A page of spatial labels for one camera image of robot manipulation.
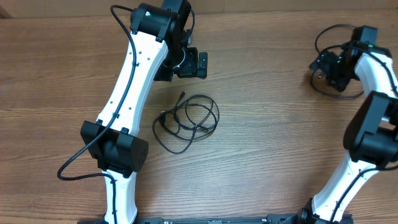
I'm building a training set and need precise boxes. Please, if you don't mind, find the thin black cable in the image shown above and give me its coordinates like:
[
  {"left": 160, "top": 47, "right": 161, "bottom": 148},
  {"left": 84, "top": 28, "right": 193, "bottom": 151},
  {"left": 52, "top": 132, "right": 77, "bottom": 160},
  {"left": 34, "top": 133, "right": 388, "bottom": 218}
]
[{"left": 310, "top": 24, "right": 364, "bottom": 100}]

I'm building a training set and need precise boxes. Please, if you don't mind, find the black USB-A cable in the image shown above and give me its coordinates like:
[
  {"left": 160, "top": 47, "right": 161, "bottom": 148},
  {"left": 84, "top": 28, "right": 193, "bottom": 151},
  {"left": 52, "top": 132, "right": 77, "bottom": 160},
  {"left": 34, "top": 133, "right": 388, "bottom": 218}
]
[{"left": 152, "top": 105, "right": 220, "bottom": 155}]

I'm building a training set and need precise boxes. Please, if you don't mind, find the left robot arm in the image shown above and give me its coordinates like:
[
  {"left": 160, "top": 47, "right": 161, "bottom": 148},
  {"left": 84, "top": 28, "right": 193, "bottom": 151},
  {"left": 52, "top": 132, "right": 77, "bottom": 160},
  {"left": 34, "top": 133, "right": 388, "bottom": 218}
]
[{"left": 80, "top": 1, "right": 208, "bottom": 223}]

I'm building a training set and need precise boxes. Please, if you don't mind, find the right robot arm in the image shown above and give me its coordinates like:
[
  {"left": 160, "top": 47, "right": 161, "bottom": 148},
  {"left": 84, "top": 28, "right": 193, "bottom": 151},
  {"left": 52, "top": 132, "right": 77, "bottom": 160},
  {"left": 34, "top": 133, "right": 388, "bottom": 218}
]
[{"left": 284, "top": 26, "right": 397, "bottom": 223}]

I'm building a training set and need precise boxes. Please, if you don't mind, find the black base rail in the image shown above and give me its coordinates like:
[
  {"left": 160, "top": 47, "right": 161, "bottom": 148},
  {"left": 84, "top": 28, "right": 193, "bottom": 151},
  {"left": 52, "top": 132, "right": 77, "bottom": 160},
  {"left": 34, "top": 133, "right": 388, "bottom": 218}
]
[{"left": 77, "top": 214, "right": 354, "bottom": 224}]

